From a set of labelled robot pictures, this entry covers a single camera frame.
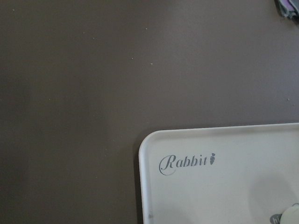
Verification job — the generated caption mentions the cream cup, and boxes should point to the cream cup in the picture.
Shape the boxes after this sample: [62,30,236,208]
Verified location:
[280,203,299,224]

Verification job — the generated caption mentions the cream rabbit tray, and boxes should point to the cream rabbit tray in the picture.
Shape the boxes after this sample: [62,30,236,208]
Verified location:
[139,123,299,224]

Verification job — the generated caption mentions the grey folded cloth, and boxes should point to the grey folded cloth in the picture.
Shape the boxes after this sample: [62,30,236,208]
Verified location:
[274,0,299,20]

